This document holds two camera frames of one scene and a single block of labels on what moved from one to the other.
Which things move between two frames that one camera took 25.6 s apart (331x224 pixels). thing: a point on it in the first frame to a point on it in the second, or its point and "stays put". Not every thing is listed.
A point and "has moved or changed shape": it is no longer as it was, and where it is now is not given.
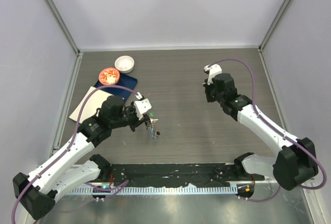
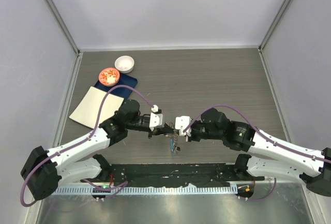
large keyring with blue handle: [150, 123] has moved or changed shape
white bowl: [124, 63] stays put
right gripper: [207, 88] to [192, 137]
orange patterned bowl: [109, 76] stays put
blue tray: [125, 80] stays put
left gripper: [137, 122] to [166, 129]
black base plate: [177, 174] stays put
